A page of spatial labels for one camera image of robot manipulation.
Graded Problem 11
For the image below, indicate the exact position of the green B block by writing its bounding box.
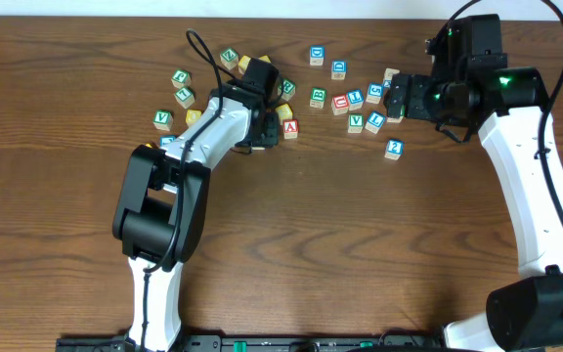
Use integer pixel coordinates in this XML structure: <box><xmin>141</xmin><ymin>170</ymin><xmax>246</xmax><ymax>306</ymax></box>
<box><xmin>310</xmin><ymin>87</ymin><xmax>326</xmax><ymax>109</ymax></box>

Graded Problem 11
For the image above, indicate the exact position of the green J block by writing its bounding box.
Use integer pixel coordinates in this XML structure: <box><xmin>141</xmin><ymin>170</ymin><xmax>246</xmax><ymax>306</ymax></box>
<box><xmin>171</xmin><ymin>69</ymin><xmax>192</xmax><ymax>89</ymax></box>

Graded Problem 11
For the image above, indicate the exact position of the blue 5 block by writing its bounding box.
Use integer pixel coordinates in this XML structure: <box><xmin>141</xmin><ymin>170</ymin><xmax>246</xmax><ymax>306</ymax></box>
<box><xmin>366</xmin><ymin>83</ymin><xmax>384</xmax><ymax>105</ymax></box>

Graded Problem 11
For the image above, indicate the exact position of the blue I block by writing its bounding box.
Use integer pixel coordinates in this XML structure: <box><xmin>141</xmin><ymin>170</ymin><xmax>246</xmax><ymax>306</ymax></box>
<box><xmin>347</xmin><ymin>89</ymin><xmax>365</xmax><ymax>110</ymax></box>

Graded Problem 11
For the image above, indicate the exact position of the blue 2 block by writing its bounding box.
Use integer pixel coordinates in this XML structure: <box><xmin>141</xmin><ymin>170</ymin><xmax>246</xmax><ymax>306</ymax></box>
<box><xmin>384</xmin><ymin>139</ymin><xmax>405</xmax><ymax>160</ymax></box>

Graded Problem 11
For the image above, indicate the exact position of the green R block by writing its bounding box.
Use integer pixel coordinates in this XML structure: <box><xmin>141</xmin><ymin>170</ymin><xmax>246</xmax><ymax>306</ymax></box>
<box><xmin>281</xmin><ymin>79</ymin><xmax>296</xmax><ymax>101</ymax></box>

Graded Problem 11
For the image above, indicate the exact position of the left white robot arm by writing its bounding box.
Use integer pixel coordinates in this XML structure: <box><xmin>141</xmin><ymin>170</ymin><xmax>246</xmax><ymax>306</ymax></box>
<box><xmin>112</xmin><ymin>84</ymin><xmax>279</xmax><ymax>351</ymax></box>

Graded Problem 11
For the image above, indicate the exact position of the green V block left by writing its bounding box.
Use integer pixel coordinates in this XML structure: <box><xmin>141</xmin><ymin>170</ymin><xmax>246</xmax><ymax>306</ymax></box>
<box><xmin>152</xmin><ymin>110</ymin><xmax>173</xmax><ymax>131</ymax></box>

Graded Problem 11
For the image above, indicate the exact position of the blue D block top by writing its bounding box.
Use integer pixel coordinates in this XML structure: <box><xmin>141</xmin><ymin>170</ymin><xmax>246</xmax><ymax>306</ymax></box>
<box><xmin>309</xmin><ymin>46</ymin><xmax>325</xmax><ymax>66</ymax></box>

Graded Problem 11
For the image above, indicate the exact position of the yellow block by A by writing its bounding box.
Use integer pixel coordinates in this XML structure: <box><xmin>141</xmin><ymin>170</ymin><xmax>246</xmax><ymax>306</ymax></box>
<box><xmin>275</xmin><ymin>104</ymin><xmax>293</xmax><ymax>125</ymax></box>

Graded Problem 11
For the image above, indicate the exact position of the blue X block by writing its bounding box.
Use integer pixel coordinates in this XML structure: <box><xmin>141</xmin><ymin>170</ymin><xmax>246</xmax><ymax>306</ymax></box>
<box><xmin>383</xmin><ymin>67</ymin><xmax>400</xmax><ymax>89</ymax></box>

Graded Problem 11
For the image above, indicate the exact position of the green block under gripper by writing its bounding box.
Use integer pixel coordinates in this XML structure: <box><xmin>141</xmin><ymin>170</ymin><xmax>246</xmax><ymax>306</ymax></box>
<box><xmin>387</xmin><ymin>105</ymin><xmax>406</xmax><ymax>123</ymax></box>

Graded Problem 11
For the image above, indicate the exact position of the blue l block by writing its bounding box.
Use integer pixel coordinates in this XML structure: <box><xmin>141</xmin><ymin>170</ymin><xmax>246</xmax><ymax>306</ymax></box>
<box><xmin>159</xmin><ymin>135</ymin><xmax>176</xmax><ymax>148</ymax></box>
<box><xmin>365</xmin><ymin>111</ymin><xmax>386</xmax><ymax>134</ymax></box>

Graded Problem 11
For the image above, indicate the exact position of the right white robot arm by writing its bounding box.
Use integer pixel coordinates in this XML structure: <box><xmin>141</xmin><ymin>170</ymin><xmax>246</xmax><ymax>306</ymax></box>
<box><xmin>385</xmin><ymin>67</ymin><xmax>563</xmax><ymax>351</ymax></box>

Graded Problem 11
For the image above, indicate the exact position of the green Z block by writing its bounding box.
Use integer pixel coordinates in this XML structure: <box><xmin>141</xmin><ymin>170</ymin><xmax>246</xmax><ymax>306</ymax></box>
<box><xmin>220</xmin><ymin>47</ymin><xmax>239</xmax><ymax>70</ymax></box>

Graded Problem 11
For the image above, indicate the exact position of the red A block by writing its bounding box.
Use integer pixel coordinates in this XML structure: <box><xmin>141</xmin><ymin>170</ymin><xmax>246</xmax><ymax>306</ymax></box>
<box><xmin>282</xmin><ymin>119</ymin><xmax>299</xmax><ymax>139</ymax></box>

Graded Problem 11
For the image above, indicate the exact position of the green V block right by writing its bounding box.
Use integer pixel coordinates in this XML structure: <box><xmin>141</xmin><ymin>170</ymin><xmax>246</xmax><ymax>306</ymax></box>
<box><xmin>347</xmin><ymin>114</ymin><xmax>364</xmax><ymax>134</ymax></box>

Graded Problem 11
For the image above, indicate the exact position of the green v block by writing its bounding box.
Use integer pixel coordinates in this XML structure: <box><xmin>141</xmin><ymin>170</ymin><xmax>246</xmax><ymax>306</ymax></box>
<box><xmin>152</xmin><ymin>110</ymin><xmax>173</xmax><ymax>131</ymax></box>
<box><xmin>347</xmin><ymin>114</ymin><xmax>364</xmax><ymax>134</ymax></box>

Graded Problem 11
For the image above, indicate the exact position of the green 7 block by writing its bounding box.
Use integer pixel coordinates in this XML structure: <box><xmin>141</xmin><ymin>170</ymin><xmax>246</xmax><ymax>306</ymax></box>
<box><xmin>174</xmin><ymin>87</ymin><xmax>195</xmax><ymax>110</ymax></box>

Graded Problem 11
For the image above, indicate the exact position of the yellow block top right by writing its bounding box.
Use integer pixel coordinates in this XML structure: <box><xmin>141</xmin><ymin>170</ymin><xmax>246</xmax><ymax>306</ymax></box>
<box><xmin>258</xmin><ymin>55</ymin><xmax>271</xmax><ymax>63</ymax></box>

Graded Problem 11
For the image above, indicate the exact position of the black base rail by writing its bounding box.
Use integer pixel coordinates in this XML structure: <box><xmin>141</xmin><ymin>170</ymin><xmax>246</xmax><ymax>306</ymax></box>
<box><xmin>55</xmin><ymin>332</ymin><xmax>448</xmax><ymax>352</ymax></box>

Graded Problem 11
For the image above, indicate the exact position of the yellow K block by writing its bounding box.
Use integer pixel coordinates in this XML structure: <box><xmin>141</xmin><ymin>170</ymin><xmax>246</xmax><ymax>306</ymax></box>
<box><xmin>185</xmin><ymin>110</ymin><xmax>202</xmax><ymax>127</ymax></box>

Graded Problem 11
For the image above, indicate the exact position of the yellow block top left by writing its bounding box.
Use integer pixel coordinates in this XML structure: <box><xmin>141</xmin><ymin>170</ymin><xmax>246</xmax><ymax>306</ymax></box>
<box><xmin>238</xmin><ymin>55</ymin><xmax>251</xmax><ymax>74</ymax></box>

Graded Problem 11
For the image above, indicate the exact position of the blue d block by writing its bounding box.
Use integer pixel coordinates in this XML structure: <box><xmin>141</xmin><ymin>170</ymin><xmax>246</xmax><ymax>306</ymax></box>
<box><xmin>331</xmin><ymin>60</ymin><xmax>348</xmax><ymax>80</ymax></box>
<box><xmin>309</xmin><ymin>46</ymin><xmax>325</xmax><ymax>66</ymax></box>

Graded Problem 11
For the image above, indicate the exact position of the red U block right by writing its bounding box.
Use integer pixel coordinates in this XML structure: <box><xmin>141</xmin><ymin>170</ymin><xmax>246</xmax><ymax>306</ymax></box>
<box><xmin>331</xmin><ymin>94</ymin><xmax>350</xmax><ymax>115</ymax></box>

